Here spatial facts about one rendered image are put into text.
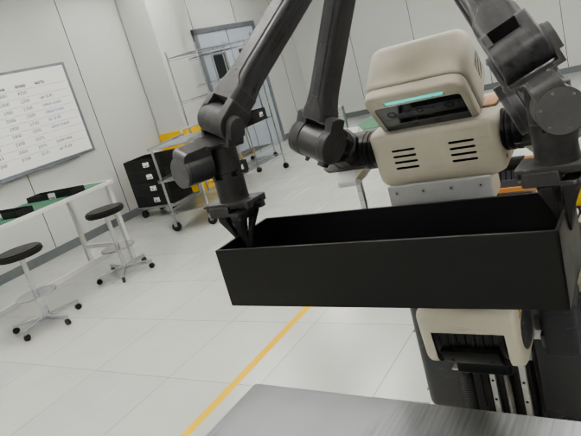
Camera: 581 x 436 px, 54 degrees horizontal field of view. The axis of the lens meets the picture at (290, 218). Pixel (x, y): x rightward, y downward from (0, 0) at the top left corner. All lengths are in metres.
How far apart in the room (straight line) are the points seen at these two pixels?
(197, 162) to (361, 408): 0.53
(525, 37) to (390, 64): 0.45
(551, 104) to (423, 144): 0.52
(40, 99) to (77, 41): 1.00
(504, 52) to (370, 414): 0.64
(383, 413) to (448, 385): 0.79
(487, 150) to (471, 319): 0.37
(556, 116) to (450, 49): 0.46
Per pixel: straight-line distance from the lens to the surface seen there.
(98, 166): 7.61
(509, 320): 1.30
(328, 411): 1.10
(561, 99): 0.74
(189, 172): 1.00
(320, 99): 1.20
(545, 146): 0.82
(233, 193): 1.06
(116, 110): 7.97
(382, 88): 1.17
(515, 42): 0.80
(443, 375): 1.82
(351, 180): 1.33
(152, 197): 7.31
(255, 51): 1.05
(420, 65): 1.16
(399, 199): 1.26
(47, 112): 7.30
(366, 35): 11.29
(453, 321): 1.34
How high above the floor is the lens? 1.42
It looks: 15 degrees down
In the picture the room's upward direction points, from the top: 16 degrees counter-clockwise
